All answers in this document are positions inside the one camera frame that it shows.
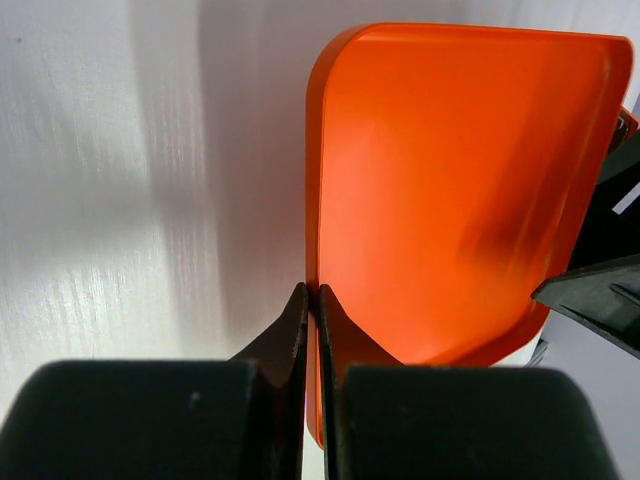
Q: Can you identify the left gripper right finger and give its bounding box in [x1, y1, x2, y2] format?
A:
[317, 286, 618, 479]

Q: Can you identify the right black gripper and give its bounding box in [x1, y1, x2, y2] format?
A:
[532, 131, 639, 357]

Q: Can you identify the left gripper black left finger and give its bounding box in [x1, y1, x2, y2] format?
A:
[1, 284, 309, 479]

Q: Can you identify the orange box lid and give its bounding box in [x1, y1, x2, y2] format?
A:
[303, 21, 635, 449]

